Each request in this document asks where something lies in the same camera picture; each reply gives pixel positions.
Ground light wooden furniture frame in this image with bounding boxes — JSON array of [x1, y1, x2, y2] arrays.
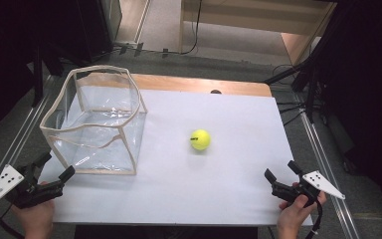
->
[[178, 0, 338, 67]]

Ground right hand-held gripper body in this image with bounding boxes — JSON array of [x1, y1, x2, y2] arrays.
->
[[271, 169, 346, 209]]

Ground black floor cables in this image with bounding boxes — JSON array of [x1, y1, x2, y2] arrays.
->
[[272, 64, 309, 127]]

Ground dark curtain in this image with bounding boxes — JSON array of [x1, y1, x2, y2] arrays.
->
[[306, 0, 382, 220]]

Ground wooden table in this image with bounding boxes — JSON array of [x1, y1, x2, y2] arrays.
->
[[130, 73, 274, 99]]

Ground person's left hand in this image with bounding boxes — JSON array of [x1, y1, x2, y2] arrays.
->
[[11, 180, 57, 239]]

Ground black hanging cable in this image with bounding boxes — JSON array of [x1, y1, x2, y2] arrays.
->
[[178, 0, 204, 57]]

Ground person's right hand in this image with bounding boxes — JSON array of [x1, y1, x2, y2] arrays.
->
[[276, 181, 328, 239]]

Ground transparent storage box beige trim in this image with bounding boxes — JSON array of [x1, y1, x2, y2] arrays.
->
[[39, 64, 149, 176]]

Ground black tripod stand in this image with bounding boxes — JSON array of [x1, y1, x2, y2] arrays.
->
[[263, 46, 333, 124]]

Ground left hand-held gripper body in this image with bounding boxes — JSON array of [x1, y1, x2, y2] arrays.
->
[[0, 163, 65, 210]]

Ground metal floor rail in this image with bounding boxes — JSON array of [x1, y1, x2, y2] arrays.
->
[[0, 75, 55, 227], [292, 94, 362, 239]]

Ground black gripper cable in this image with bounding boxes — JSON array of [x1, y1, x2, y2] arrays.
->
[[0, 204, 25, 239], [305, 198, 324, 239]]

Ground yellow tennis ball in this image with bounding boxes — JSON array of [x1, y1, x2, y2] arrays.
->
[[189, 128, 212, 151]]

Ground white board table cover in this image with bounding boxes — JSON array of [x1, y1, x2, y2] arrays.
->
[[39, 88, 314, 227]]

